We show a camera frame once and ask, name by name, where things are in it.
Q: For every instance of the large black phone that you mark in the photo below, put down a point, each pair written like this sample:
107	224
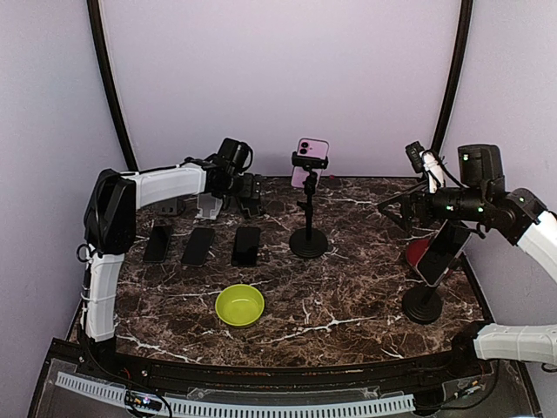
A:
245	246

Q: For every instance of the green bowl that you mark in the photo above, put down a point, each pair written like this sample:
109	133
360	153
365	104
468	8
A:
240	305

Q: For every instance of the black tall phone stand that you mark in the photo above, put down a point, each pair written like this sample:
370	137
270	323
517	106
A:
308	242

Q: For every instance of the dark blue phone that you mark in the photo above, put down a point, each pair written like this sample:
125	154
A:
158	244

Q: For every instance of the pink phone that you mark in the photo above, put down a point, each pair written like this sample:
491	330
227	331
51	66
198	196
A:
310	155

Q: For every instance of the left black corner post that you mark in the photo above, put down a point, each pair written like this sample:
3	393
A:
108	81

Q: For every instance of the black corner post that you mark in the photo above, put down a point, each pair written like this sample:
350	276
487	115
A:
453	78
108	81

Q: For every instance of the white cable duct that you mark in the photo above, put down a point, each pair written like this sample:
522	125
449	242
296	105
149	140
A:
212	403

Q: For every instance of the white folding phone stand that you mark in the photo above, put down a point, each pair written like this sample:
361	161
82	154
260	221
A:
208	206

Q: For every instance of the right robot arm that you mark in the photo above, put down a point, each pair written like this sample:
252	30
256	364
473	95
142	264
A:
478	203

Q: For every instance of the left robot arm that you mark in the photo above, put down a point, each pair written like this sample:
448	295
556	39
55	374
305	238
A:
110	217

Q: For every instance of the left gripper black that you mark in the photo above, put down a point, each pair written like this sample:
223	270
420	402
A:
248	191

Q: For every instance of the right black corner post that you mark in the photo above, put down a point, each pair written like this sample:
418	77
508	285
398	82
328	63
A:
453	78

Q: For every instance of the red bowl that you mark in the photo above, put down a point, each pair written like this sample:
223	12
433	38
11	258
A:
430	260

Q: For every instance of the black folding phone stand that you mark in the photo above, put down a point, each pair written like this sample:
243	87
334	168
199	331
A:
250	208

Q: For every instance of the grey small phone stand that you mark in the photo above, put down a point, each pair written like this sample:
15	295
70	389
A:
171	207

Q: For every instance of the phone on right stand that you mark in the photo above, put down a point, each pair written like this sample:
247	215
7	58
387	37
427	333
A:
455	234

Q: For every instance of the black front rail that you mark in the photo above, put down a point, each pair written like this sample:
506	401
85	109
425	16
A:
422	373

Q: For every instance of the black right phone stand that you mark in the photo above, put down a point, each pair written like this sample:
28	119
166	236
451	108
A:
422	304

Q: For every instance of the purple edged phone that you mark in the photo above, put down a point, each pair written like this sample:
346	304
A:
198	246

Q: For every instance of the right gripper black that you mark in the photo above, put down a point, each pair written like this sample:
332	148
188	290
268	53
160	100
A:
409	199

